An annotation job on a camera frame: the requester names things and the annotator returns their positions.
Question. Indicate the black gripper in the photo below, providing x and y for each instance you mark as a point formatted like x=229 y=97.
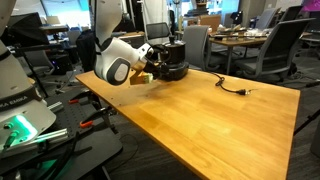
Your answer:
x=155 y=67

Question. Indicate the black cooking pot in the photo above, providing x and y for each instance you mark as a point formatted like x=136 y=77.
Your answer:
x=173 y=53

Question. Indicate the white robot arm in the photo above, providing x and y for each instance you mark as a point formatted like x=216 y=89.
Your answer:
x=116 y=60

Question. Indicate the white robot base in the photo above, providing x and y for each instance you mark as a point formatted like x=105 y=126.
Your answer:
x=24 y=114

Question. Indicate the black electric hot plate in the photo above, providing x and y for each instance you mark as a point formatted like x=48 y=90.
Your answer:
x=173 y=72

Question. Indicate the wooden desk with clutter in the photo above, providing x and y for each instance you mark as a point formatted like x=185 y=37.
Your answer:
x=230 y=43

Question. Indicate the grey mesh office chair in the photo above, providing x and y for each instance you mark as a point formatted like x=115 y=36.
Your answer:
x=276 y=53

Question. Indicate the orange handled clamp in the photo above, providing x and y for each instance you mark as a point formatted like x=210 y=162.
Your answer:
x=81 y=95
x=103 y=113

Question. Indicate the black mounting base plate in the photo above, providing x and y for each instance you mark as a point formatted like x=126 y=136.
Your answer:
x=65 y=151

